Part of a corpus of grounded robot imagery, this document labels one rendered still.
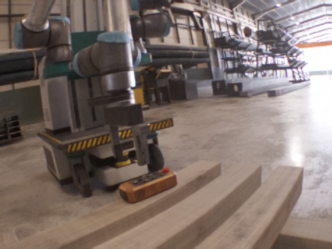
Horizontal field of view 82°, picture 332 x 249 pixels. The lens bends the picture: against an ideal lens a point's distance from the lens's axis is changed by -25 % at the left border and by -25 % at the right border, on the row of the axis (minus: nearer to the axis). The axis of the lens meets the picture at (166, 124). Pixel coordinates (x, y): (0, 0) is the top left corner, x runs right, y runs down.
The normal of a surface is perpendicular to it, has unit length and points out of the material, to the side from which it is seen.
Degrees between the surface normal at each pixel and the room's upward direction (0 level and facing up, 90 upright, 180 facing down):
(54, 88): 90
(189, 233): 90
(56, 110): 90
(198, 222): 90
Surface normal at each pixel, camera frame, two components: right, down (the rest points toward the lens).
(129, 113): 0.63, 0.03
